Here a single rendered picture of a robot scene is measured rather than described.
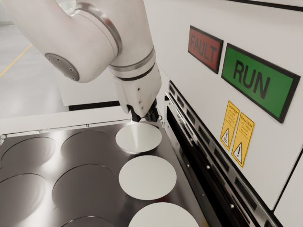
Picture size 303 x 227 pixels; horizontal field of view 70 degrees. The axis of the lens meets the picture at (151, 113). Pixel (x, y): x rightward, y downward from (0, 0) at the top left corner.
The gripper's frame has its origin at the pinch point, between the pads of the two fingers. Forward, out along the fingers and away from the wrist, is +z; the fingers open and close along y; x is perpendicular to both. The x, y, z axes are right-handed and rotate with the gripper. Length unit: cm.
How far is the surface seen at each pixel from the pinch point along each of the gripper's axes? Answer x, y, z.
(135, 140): 0.0, 7.8, -0.5
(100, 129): -9.1, 8.0, -0.6
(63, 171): -6.9, 19.9, -6.2
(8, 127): -41.8, 14.4, 5.2
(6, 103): -226, -31, 117
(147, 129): 0.5, 3.3, 1.5
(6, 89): -260, -51, 126
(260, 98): 20.7, 6.5, -20.4
